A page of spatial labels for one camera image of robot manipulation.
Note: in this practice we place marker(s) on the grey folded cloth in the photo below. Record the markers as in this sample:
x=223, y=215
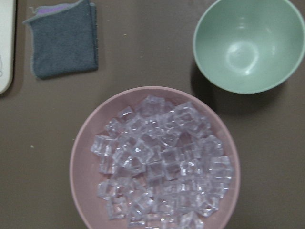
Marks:
x=64, y=39

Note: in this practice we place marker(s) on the mint green bowl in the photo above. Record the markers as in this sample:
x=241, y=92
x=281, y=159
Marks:
x=249, y=46

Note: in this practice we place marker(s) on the cream rabbit tray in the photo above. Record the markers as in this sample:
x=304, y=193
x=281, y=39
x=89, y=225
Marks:
x=7, y=42

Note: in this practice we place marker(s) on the pink bowl of ice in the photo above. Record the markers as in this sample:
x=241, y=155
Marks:
x=154, y=158

